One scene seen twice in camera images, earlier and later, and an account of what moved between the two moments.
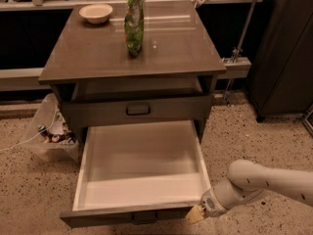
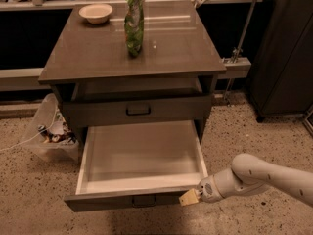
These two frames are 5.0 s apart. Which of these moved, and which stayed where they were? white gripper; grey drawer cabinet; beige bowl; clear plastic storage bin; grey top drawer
Moved: white gripper
Stayed: clear plastic storage bin; beige bowl; grey drawer cabinet; grey top drawer
